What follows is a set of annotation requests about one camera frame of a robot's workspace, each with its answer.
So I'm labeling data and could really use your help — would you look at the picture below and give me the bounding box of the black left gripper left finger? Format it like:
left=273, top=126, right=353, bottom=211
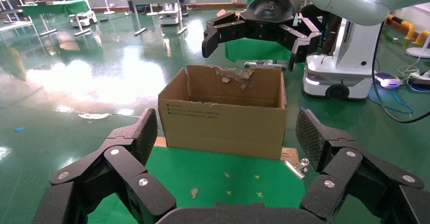
left=31, top=107, right=177, bottom=224

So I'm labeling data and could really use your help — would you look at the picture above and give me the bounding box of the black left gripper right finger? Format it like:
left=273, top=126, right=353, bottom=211
left=295, top=108, right=430, bottom=224

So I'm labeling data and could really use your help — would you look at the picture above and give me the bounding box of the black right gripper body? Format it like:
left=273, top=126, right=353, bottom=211
left=240, top=0, right=301, bottom=42

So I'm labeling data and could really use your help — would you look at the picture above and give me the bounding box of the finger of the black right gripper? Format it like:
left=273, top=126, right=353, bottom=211
left=201, top=10, right=246, bottom=59
left=277, top=14, right=323, bottom=71

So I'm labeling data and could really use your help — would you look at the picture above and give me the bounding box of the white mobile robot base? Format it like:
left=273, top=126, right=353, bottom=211
left=158, top=10, right=181, bottom=26
left=68, top=10, right=98, bottom=28

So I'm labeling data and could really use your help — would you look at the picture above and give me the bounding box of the large torn cardboard carton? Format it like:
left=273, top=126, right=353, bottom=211
left=158, top=64, right=288, bottom=160

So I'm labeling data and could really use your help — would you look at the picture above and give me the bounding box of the large green cloth table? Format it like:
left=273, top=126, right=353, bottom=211
left=224, top=38, right=293, bottom=69

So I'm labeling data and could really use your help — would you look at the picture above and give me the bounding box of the white wheeled column robot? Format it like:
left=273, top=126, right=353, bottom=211
left=301, top=12, right=387, bottom=101

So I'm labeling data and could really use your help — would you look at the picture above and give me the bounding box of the silver binder clip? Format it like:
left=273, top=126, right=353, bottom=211
left=283, top=159, right=310, bottom=179

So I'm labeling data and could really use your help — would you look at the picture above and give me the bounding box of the green table cloth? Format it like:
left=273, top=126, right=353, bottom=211
left=87, top=145, right=306, bottom=224

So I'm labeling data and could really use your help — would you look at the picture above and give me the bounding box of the white device purple light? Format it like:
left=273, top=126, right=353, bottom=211
left=373, top=72, right=402, bottom=89

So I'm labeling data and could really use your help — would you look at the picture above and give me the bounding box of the yellow black floor barrier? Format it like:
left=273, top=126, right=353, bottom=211
left=386, top=13, right=430, bottom=45

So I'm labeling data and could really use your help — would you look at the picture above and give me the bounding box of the white round stand base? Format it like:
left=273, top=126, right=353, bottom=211
left=406, top=34, right=430, bottom=59

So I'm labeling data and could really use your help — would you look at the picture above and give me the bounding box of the white power strip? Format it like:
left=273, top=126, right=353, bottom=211
left=408, top=70, right=430, bottom=86

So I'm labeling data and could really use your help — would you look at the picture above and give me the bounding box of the long green cloth table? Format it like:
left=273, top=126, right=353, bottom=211
left=20, top=0, right=90, bottom=37

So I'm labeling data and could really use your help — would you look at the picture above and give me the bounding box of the thick black braided cable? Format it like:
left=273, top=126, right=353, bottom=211
left=371, top=21, right=430, bottom=124

